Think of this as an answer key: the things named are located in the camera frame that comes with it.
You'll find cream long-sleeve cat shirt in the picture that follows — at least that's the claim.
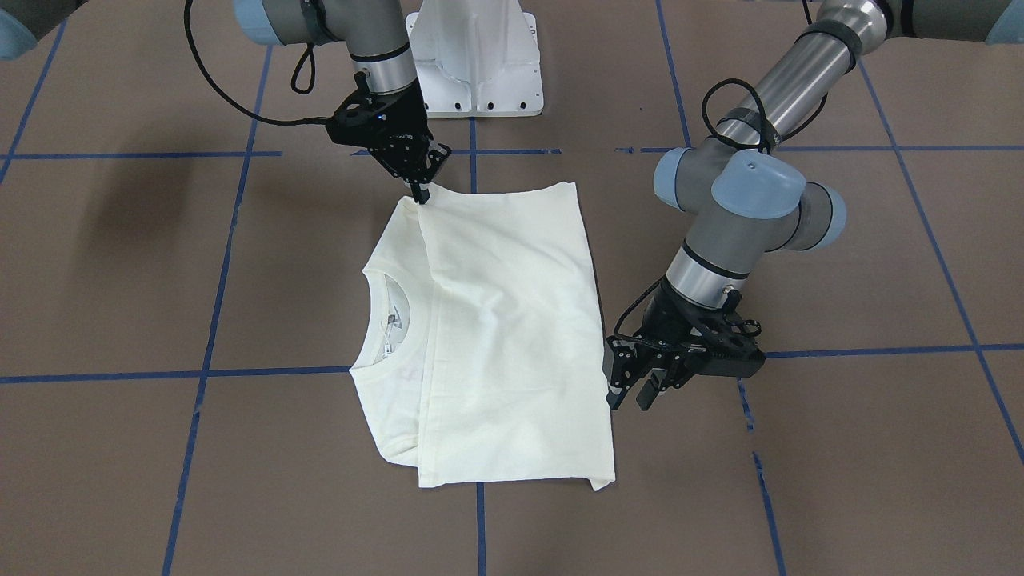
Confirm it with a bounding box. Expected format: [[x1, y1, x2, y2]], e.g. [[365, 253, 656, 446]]
[[350, 182, 617, 490]]

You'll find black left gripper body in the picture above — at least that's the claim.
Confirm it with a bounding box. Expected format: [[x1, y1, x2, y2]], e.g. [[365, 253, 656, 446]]
[[606, 276, 721, 388]]

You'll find black camera cable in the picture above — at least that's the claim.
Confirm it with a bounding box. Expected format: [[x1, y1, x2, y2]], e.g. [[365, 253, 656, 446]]
[[702, 78, 829, 153], [183, 0, 333, 127]]

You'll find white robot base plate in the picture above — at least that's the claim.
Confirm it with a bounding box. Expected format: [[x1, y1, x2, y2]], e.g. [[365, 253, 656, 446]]
[[406, 1, 545, 119]]

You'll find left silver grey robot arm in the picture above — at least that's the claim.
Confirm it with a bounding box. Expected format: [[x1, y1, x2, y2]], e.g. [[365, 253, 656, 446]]
[[606, 1, 1022, 410]]

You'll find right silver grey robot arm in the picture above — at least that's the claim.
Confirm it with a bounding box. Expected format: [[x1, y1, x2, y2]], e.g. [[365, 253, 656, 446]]
[[233, 1, 451, 204]]

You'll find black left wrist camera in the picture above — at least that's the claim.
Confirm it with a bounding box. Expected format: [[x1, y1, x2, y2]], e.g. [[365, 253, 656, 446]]
[[684, 314, 766, 377]]

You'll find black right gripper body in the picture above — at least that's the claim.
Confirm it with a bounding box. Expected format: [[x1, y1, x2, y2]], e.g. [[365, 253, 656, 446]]
[[326, 74, 451, 189]]

